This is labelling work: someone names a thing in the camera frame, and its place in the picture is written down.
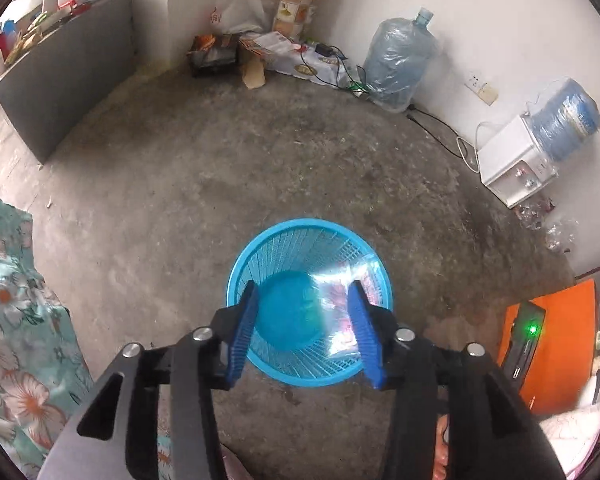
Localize blue wrapped water jug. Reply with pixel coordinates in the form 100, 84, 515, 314
527, 77, 600, 163

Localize white power cable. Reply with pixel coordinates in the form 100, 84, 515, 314
456, 120, 506, 173

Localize pink and white cloth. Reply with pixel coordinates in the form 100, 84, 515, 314
540, 400, 600, 480

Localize floral teal blanket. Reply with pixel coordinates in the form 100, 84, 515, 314
0, 191, 96, 478

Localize grey cabinet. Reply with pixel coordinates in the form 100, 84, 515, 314
0, 0, 133, 163

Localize blue plastic mesh basket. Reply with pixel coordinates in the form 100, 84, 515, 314
226, 218, 394, 388

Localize person's foot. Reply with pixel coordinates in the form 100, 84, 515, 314
432, 412, 452, 480

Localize dark printed box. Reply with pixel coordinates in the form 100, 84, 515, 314
187, 33, 241, 78

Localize black power cable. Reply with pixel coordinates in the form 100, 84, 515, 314
407, 105, 473, 158

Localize crumpled clear plastic wrappers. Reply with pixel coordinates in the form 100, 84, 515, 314
514, 192, 576, 251

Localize brown paper bag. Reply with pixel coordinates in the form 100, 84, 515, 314
240, 52, 267, 91

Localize clear plastic wrapper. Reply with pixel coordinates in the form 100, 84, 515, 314
316, 260, 376, 361

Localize pile of household items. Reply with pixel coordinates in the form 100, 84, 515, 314
0, 0, 93, 78

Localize white water dispenser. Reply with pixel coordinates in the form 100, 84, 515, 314
478, 115, 558, 209

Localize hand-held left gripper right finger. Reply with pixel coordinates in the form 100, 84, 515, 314
346, 280, 566, 480

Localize large white plastic bag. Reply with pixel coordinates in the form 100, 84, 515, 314
210, 0, 271, 36

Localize large clear water jug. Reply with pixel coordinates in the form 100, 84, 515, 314
362, 7, 443, 113

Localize patterned tile column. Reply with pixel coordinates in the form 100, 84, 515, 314
272, 0, 329, 41

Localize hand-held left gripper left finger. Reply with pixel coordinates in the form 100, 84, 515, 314
37, 280, 261, 480

